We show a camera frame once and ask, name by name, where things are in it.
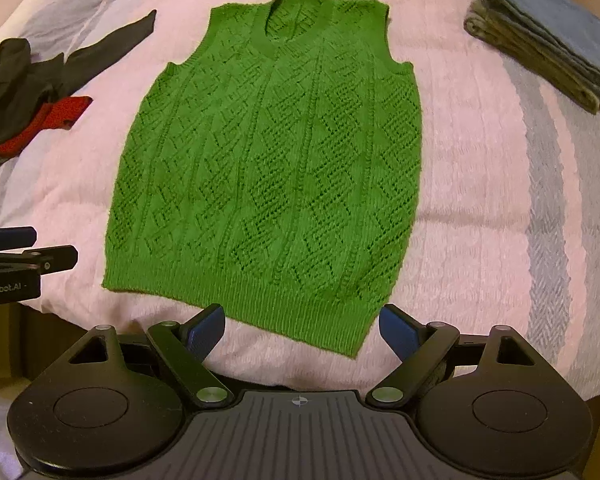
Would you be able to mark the green knit vest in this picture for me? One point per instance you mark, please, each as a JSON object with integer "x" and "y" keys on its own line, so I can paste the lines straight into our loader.
{"x": 280, "y": 160}

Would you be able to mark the striped pink grey blanket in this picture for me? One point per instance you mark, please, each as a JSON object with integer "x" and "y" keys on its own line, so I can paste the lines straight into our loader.
{"x": 480, "y": 210}

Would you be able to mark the blue folded garment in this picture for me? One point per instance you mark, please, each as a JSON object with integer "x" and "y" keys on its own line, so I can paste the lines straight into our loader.
{"x": 550, "y": 15}

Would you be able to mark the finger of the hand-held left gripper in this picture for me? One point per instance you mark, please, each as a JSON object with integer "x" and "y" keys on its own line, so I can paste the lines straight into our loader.
{"x": 15, "y": 237}
{"x": 55, "y": 258}

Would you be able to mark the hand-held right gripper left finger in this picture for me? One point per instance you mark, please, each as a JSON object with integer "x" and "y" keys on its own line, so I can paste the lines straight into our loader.
{"x": 207, "y": 332}

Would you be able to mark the dark grey garment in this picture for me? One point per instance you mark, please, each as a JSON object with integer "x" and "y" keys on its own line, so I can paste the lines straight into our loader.
{"x": 10, "y": 75}

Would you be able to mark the grey folded garment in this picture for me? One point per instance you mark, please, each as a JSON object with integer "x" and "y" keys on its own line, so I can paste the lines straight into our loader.
{"x": 510, "y": 42}

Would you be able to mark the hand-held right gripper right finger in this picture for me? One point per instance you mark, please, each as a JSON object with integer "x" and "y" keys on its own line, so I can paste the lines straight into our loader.
{"x": 395, "y": 332}

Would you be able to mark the red knit garment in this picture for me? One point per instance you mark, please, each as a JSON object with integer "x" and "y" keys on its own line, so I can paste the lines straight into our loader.
{"x": 55, "y": 112}

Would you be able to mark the black garment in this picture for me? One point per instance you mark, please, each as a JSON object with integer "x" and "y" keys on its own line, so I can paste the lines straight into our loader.
{"x": 110, "y": 45}

